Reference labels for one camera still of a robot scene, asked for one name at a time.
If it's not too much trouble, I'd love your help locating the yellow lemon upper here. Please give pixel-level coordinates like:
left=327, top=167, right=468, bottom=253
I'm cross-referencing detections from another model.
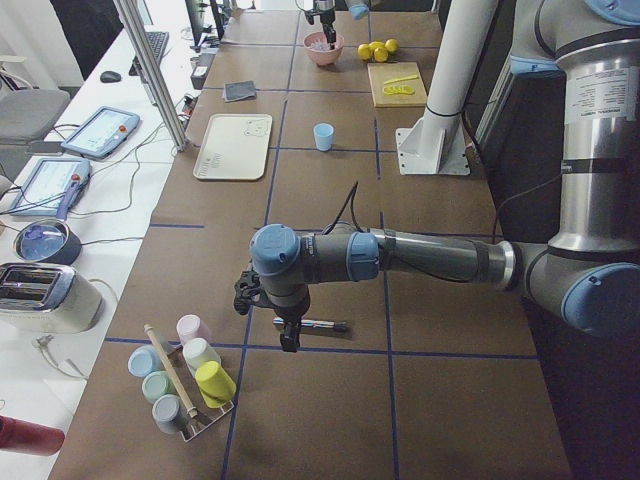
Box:
left=384, top=38, right=399, bottom=54

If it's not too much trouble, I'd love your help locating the white cup on rack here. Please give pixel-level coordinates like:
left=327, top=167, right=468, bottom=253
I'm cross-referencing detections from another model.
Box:
left=182, top=337, right=222, bottom=376

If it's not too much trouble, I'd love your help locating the white bear tray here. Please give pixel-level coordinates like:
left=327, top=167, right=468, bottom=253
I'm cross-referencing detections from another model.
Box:
left=193, top=114, right=273, bottom=181

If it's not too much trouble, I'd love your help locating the lemon slices row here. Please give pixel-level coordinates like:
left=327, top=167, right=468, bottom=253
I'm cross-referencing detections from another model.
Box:
left=382, top=85, right=415, bottom=96

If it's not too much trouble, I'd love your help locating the pink bowl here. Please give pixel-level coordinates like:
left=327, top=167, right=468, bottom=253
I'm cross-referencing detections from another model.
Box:
left=303, top=31, right=344, bottom=66

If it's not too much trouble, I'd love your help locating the grey folded cloth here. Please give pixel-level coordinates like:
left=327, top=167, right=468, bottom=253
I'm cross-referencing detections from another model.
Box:
left=223, top=80, right=257, bottom=103

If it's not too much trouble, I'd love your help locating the steel muddler black tip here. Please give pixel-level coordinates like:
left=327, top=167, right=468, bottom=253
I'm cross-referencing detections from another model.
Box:
left=300, top=319, right=350, bottom=333

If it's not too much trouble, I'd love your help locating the black computer mouse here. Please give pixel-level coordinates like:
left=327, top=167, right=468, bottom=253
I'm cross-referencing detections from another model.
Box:
left=100, top=71, right=122, bottom=84

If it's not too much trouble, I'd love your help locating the aluminium frame post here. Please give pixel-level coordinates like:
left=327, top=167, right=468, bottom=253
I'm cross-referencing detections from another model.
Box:
left=114, top=0, right=187, bottom=152

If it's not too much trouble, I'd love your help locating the yellow plastic knife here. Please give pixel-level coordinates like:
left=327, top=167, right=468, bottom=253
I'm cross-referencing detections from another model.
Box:
left=383, top=74, right=418, bottom=85

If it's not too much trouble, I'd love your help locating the green cup on rack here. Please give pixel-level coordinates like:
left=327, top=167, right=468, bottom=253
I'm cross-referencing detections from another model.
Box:
left=141, top=370, right=176, bottom=404

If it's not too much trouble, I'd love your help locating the grey cup on rack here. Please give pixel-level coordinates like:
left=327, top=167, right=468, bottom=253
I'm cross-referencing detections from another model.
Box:
left=152, top=394, right=189, bottom=434

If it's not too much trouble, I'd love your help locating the wooden stick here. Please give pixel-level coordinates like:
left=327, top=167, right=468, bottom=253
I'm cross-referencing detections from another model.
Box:
left=144, top=324, right=198, bottom=419

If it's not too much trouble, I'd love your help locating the cream toaster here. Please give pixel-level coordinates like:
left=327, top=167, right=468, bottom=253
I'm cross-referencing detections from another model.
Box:
left=1, top=262, right=102, bottom=333

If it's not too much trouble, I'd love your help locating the teach pendant far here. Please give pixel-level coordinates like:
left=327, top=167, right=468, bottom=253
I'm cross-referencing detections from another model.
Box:
left=61, top=106, right=140, bottom=160

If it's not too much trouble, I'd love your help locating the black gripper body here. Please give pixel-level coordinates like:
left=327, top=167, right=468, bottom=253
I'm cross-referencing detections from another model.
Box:
left=313, top=0, right=335, bottom=27
left=279, top=300, right=306, bottom=340

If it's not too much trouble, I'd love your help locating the black keyboard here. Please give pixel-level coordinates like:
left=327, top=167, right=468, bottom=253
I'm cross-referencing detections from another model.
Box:
left=128, top=31, right=170, bottom=76

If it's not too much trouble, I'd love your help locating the bamboo cutting board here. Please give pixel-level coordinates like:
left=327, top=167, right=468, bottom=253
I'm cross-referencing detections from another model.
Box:
left=367, top=62, right=427, bottom=108

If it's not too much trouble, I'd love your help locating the pile of clear ice cubes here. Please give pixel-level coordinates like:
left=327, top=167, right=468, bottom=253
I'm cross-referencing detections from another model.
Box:
left=308, top=40, right=337, bottom=52

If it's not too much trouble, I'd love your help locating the teach pendant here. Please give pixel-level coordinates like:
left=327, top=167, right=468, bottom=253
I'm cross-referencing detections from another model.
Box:
left=61, top=106, right=140, bottom=160
left=1, top=157, right=91, bottom=216

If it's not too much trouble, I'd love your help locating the red bottle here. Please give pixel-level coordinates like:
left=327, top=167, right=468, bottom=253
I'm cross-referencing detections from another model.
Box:
left=1, top=416, right=65, bottom=456

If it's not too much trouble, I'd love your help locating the blue cup on rack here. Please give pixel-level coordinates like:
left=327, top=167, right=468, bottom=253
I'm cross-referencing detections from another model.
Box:
left=127, top=344, right=163, bottom=378

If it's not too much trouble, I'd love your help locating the grey office chair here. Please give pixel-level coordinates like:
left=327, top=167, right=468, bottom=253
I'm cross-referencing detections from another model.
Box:
left=1, top=89, right=71, bottom=145

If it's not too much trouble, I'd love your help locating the pink cup on rack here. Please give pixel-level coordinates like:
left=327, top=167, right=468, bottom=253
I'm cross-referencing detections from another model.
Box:
left=176, top=314, right=213, bottom=345

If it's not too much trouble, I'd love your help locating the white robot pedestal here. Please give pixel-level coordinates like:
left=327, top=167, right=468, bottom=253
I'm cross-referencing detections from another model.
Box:
left=396, top=0, right=499, bottom=176

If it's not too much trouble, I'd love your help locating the teach pendant near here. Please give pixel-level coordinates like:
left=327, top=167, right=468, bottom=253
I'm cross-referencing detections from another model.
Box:
left=1, top=157, right=91, bottom=216

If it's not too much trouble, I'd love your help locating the yellow lemon middle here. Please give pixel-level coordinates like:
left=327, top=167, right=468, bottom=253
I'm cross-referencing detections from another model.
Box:
left=357, top=43, right=372, bottom=61

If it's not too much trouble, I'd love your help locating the yellow cup on rack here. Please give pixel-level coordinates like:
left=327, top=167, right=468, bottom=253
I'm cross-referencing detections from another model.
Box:
left=195, top=361, right=236, bottom=408

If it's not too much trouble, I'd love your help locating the white wire cup rack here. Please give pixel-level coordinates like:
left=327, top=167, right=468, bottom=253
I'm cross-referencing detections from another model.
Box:
left=147, top=339, right=236, bottom=444

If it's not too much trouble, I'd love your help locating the light blue cup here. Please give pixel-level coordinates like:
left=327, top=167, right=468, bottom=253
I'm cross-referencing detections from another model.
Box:
left=313, top=123, right=335, bottom=152

